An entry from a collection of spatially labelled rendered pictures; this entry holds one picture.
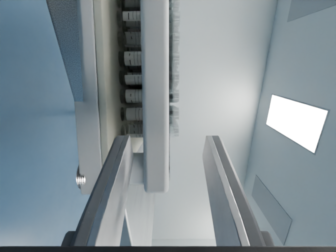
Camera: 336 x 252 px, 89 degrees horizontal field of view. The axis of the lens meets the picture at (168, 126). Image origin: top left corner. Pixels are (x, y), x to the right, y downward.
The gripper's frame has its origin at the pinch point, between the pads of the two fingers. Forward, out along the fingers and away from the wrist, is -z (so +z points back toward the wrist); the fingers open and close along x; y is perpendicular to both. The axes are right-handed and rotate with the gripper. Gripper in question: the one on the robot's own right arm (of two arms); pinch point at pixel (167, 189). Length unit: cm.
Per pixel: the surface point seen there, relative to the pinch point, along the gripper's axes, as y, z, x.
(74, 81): 0.0, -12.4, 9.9
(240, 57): 104, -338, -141
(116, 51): -3.3, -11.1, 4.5
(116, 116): 1.1, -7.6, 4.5
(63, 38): -4.0, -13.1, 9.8
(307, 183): 207, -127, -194
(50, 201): 128, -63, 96
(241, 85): 155, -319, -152
